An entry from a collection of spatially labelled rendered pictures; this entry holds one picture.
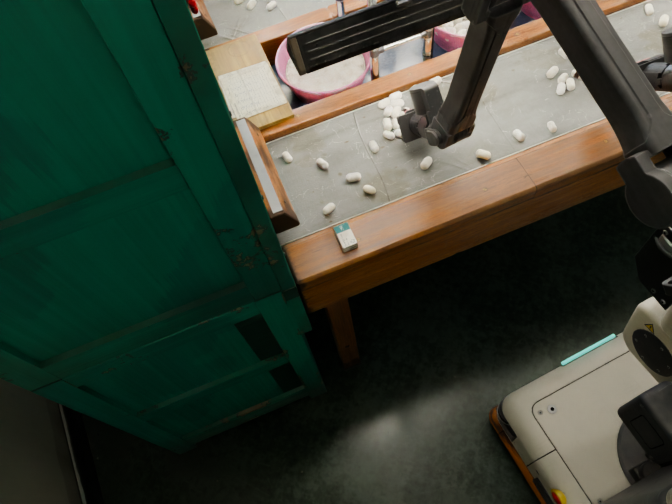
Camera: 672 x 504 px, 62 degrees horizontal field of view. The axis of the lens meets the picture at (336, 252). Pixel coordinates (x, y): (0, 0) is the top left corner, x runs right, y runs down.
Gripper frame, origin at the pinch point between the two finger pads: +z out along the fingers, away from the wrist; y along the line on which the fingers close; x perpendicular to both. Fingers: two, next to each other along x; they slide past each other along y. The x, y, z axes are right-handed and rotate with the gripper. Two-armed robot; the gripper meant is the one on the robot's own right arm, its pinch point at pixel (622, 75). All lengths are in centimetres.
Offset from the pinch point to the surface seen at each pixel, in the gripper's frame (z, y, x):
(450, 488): 10, 65, 105
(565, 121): 8.8, 10.2, 8.3
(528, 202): -0.8, 28.5, 20.6
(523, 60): 26.0, 8.7, -6.0
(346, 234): -1, 72, 11
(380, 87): 29, 47, -12
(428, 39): 28.4, 31.9, -18.9
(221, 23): 67, 78, -39
